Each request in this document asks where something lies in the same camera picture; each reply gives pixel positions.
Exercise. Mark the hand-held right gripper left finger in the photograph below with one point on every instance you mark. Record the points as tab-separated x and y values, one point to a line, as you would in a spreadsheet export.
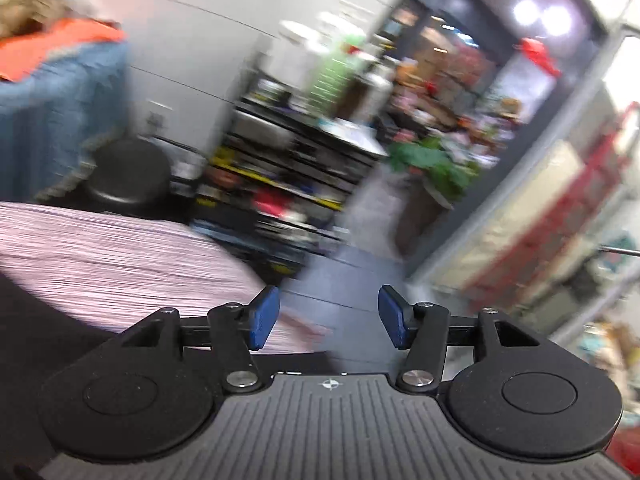
262	317

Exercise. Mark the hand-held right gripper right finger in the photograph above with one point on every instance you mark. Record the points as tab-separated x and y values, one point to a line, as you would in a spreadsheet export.
393	317

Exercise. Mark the black garment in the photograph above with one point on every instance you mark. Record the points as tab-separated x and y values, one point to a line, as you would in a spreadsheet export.
30	325

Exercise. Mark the pile of clothes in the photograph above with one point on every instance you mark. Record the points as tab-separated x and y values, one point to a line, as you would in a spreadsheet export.
55	110

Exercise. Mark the black shelf rack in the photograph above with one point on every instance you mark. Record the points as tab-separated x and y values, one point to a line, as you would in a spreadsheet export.
280	185

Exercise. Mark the green leafy plant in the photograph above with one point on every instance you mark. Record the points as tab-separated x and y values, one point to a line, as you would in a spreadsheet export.
435	162

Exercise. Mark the pink striped table cover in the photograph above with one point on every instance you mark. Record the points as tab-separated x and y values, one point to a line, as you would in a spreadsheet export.
100	260

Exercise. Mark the red and white display shelf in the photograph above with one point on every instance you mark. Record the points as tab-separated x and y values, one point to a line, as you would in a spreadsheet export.
550	210

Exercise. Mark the black round stool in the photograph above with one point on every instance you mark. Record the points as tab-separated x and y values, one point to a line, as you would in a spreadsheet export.
127	175

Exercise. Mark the shelves of colourful goods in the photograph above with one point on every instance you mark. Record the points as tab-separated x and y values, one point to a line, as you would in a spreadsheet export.
450	85

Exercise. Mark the green plastic container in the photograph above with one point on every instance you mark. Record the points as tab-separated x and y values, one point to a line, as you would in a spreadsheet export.
332	72

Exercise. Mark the red hanging decoration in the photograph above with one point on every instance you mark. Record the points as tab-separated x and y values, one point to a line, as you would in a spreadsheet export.
539	55

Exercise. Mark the orange cloth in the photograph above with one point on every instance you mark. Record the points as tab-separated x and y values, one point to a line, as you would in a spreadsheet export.
45	47

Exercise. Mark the brown jacket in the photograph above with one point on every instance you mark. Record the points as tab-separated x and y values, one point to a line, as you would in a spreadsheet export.
25	7

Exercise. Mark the white wall outlet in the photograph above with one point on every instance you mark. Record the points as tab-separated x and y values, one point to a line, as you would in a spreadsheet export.
155	122

